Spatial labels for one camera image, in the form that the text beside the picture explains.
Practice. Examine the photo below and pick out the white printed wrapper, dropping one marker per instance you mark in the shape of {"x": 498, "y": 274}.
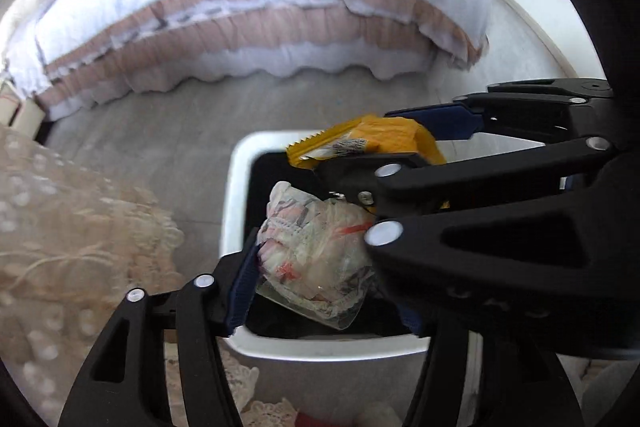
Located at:
{"x": 310, "y": 252}

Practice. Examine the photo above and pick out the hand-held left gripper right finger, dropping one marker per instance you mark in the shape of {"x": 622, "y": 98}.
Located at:
{"x": 411, "y": 324}

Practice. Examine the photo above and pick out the yellow snack wrapper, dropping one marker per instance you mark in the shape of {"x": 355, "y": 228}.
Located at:
{"x": 385, "y": 132}

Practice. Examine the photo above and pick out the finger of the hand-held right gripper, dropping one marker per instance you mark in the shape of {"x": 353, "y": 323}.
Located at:
{"x": 440, "y": 122}
{"x": 450, "y": 187}

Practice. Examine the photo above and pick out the floral lace tablecloth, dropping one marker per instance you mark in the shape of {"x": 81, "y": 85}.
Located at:
{"x": 75, "y": 232}

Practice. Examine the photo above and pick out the white nightstand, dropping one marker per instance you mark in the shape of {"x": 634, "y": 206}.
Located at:
{"x": 20, "y": 112}

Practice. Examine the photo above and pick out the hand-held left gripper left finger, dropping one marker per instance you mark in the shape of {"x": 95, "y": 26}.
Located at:
{"x": 240, "y": 297}

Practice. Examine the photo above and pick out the pink ruffled bed skirt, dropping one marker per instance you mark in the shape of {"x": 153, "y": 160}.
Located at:
{"x": 250, "y": 22}

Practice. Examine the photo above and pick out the white trash bin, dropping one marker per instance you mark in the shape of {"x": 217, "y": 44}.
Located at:
{"x": 235, "y": 207}

